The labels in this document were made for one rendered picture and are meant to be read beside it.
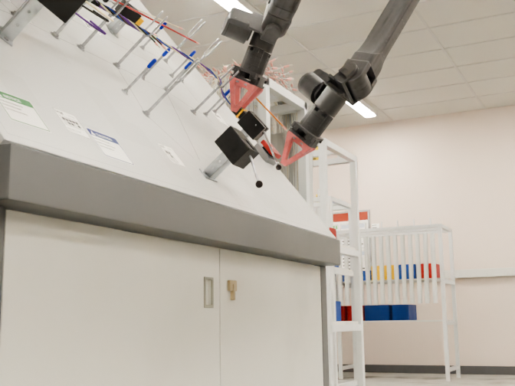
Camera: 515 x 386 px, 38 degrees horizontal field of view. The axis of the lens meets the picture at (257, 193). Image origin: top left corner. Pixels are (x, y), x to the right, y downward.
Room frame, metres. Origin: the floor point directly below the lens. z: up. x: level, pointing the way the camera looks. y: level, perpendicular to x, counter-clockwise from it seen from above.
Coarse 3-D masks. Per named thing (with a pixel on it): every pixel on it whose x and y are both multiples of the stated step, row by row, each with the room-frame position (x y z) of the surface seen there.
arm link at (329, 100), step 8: (320, 88) 1.63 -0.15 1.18; (328, 88) 1.60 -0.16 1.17; (336, 88) 1.62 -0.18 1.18; (320, 96) 1.61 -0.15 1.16; (328, 96) 1.60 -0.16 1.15; (336, 96) 1.60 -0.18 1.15; (320, 104) 1.61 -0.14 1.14; (328, 104) 1.60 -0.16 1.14; (336, 104) 1.61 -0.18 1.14; (328, 112) 1.61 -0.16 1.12; (336, 112) 1.62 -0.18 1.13
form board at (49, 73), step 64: (0, 0) 1.13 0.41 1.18; (0, 64) 0.95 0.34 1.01; (64, 64) 1.16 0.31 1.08; (128, 64) 1.49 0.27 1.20; (0, 128) 0.83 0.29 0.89; (64, 128) 0.98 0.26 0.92; (128, 128) 1.19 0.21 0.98; (192, 128) 1.53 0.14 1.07; (192, 192) 1.22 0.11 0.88; (256, 192) 1.57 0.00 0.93
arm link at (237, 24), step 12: (228, 12) 1.60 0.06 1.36; (240, 12) 1.58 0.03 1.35; (228, 24) 1.59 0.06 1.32; (240, 24) 1.58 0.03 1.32; (252, 24) 1.58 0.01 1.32; (276, 24) 1.54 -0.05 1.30; (228, 36) 1.61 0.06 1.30; (240, 36) 1.60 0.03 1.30; (264, 36) 1.57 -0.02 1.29; (276, 36) 1.56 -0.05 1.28
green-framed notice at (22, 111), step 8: (0, 96) 0.88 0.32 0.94; (8, 96) 0.90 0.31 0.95; (16, 96) 0.92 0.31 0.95; (8, 104) 0.89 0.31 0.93; (16, 104) 0.91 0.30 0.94; (24, 104) 0.92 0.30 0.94; (8, 112) 0.87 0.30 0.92; (16, 112) 0.89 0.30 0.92; (24, 112) 0.91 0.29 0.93; (32, 112) 0.93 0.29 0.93; (16, 120) 0.87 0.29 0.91; (24, 120) 0.89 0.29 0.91; (32, 120) 0.91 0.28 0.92; (40, 120) 0.93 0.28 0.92; (40, 128) 0.91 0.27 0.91
